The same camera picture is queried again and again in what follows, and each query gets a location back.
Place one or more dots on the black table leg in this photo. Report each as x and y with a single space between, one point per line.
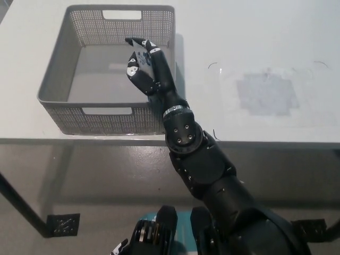
21 202

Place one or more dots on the white blue shampoo tube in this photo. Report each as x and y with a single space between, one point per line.
144 57

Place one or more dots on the black perforated foot plate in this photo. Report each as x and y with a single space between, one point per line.
312 227
63 225

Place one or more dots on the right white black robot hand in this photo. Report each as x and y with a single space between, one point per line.
162 74

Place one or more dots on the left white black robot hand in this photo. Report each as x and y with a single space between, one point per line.
119 247

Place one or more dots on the grey perforated plastic basket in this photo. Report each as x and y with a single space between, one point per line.
69 66

